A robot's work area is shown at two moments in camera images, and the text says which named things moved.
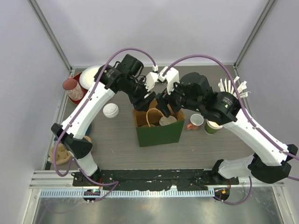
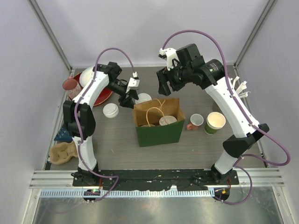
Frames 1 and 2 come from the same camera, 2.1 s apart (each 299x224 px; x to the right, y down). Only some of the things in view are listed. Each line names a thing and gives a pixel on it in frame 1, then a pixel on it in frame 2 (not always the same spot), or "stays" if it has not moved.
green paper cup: (164, 121) stays
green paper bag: (150, 132) stays
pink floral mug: (74, 91) stays
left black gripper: (141, 103) → (128, 101)
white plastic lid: (164, 121) stays
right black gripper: (163, 99) → (163, 76)
